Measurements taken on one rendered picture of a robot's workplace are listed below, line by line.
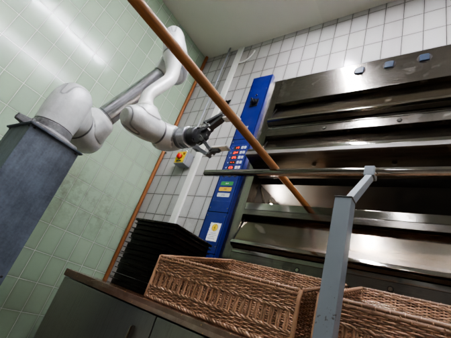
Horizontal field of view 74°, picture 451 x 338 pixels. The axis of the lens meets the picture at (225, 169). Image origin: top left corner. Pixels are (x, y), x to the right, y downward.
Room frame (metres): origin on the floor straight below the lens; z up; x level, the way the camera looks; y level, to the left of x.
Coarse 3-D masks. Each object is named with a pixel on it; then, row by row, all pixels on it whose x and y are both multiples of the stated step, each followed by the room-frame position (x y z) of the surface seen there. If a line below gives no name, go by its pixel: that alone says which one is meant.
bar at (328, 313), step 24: (288, 168) 1.02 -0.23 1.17; (312, 168) 0.95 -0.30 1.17; (336, 168) 0.89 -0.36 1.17; (360, 168) 0.84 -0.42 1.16; (384, 168) 0.79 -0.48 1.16; (408, 168) 0.75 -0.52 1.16; (432, 168) 0.71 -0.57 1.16; (360, 192) 0.73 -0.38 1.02; (336, 216) 0.66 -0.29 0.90; (336, 240) 0.65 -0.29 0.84; (336, 264) 0.65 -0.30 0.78; (336, 288) 0.64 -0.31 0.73; (336, 312) 0.64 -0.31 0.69; (312, 336) 0.66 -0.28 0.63; (336, 336) 0.66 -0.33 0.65
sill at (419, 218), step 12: (252, 204) 1.53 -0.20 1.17; (264, 204) 1.49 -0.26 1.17; (360, 216) 1.17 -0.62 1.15; (372, 216) 1.14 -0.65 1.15; (384, 216) 1.11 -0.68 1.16; (396, 216) 1.08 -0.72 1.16; (408, 216) 1.05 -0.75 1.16; (420, 216) 1.02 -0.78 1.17; (432, 216) 1.00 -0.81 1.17; (444, 216) 0.97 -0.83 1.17
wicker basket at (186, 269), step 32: (160, 256) 1.15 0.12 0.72; (192, 256) 1.28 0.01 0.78; (160, 288) 1.12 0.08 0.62; (192, 288) 1.34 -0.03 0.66; (224, 288) 0.95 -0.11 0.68; (256, 288) 0.89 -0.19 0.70; (288, 288) 0.83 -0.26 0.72; (224, 320) 0.93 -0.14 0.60; (256, 320) 0.88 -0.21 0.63; (288, 320) 0.82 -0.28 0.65
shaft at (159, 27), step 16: (128, 0) 0.50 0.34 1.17; (144, 16) 0.53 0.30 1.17; (160, 32) 0.57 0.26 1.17; (176, 48) 0.61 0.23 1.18; (192, 64) 0.65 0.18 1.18; (208, 80) 0.71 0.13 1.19; (224, 112) 0.80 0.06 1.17; (240, 128) 0.87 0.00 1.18; (256, 144) 0.94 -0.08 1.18; (272, 160) 1.04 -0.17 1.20
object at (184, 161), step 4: (180, 152) 1.92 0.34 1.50; (188, 152) 1.88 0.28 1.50; (184, 156) 1.88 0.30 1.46; (188, 156) 1.89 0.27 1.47; (192, 156) 1.92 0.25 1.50; (176, 160) 1.93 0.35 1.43; (180, 160) 1.90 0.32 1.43; (184, 160) 1.88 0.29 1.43; (188, 160) 1.90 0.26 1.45; (176, 164) 1.95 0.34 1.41; (180, 164) 1.92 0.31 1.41; (184, 164) 1.90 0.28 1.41; (188, 164) 1.91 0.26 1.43
